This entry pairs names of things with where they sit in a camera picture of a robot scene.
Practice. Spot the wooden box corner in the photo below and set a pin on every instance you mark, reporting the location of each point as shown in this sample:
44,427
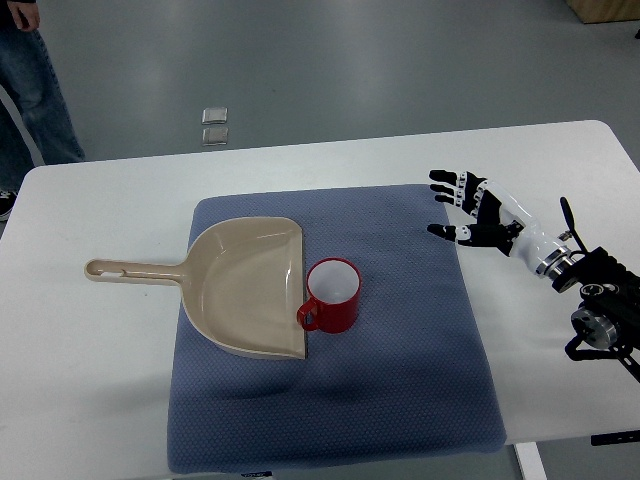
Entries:
605,11

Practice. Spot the white table leg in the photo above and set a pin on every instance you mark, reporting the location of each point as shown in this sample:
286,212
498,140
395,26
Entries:
529,461

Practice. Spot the person leg blue jeans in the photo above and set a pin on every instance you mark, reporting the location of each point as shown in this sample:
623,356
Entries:
29,79

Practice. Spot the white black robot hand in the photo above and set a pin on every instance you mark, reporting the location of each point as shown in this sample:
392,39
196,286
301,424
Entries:
498,221

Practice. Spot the blue quilted cushion mat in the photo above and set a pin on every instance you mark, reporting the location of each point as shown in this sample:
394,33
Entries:
409,379

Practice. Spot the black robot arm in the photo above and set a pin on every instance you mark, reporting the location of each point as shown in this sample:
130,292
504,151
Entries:
606,322

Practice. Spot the beige plastic dustpan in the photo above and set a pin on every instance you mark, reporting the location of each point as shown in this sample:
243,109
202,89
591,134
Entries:
241,285

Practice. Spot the red cup white inside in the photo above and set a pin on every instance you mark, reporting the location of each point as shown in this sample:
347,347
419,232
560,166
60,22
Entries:
333,286

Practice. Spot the bystander bare hand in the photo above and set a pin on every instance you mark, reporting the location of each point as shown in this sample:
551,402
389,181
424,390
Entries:
25,15

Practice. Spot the black white sneaker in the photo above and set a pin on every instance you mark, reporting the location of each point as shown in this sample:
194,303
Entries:
7,202

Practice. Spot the upper metal floor plate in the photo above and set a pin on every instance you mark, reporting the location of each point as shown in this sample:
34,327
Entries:
214,115

